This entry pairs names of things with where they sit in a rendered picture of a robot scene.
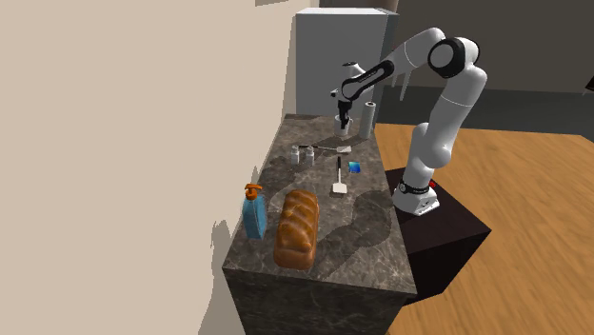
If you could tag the white paper towel roll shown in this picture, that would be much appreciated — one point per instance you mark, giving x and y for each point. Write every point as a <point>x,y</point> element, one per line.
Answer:
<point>366,119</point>

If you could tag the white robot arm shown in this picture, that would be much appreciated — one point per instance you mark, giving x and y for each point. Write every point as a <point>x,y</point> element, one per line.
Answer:
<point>448,120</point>

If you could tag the grey salt shaker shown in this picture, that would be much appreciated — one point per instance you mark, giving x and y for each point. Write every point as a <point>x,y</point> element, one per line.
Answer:
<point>309,156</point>
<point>294,154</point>

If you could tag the grey refrigerator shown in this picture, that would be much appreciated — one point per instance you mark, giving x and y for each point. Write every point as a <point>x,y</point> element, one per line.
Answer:
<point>334,65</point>

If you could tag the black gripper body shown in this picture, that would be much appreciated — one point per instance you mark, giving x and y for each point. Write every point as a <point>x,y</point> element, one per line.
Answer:
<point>343,111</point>

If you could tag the dark marble counter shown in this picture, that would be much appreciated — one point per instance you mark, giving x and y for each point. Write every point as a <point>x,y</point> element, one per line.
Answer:
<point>352,232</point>

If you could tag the dark robot stand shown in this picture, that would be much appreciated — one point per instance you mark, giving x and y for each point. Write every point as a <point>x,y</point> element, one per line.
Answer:
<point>441,241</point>

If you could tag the blue soap dispenser orange pump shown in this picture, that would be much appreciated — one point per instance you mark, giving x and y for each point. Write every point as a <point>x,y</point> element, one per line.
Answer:
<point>254,215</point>

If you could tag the white cup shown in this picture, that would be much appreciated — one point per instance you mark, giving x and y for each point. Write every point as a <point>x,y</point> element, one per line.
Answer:
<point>342,128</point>

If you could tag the brown bread loaf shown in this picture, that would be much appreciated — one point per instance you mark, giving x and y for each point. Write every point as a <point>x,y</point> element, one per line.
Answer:
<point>297,229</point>

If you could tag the blue sponge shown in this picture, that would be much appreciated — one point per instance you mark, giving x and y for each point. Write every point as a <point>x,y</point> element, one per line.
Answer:
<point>354,167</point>

